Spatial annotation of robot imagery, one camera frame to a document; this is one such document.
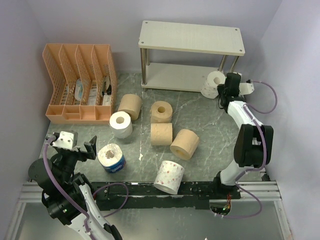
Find white staples box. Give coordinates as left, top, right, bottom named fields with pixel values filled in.
left=102, top=94, right=111, bottom=106

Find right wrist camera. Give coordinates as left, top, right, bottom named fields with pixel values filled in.
left=239, top=82, right=255, bottom=96

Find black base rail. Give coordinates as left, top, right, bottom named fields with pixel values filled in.
left=91, top=180, right=241, bottom=211

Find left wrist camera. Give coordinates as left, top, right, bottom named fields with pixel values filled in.
left=52, top=131, right=78, bottom=150

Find orange plastic desk organizer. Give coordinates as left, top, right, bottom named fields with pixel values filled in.
left=42, top=43, right=118, bottom=125

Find plain white paper roll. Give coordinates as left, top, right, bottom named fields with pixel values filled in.
left=109, top=111, right=133, bottom=139

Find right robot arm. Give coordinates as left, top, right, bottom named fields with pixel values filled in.
left=97, top=72, right=274, bottom=199

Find black white brush tools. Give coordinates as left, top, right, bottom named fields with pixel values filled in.
left=100, top=76, right=112, bottom=97

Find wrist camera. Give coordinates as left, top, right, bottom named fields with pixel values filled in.
left=52, top=131, right=78, bottom=150
left=239, top=82, right=255, bottom=96

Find white two-tier shelf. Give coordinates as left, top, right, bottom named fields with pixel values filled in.
left=138, top=20, right=246, bottom=92

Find white roll blue wrapper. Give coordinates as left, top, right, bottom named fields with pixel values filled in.
left=97, top=143, right=126, bottom=174

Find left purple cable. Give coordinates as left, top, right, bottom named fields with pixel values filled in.
left=42, top=134, right=130, bottom=240

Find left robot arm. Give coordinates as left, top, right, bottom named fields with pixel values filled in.
left=28, top=131, right=122, bottom=240

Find white paper packet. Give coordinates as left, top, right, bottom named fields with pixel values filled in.
left=87, top=80, right=98, bottom=106

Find brown roll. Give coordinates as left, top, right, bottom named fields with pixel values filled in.
left=170, top=129, right=200, bottom=161
left=117, top=94, right=142, bottom=121
left=150, top=123, right=173, bottom=146
left=150, top=101, right=173, bottom=124

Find white roll red dots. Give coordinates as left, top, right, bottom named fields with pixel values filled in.
left=153, top=160, right=185, bottom=195

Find blue correction tape pack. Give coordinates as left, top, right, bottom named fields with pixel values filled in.
left=74, top=78, right=83, bottom=102

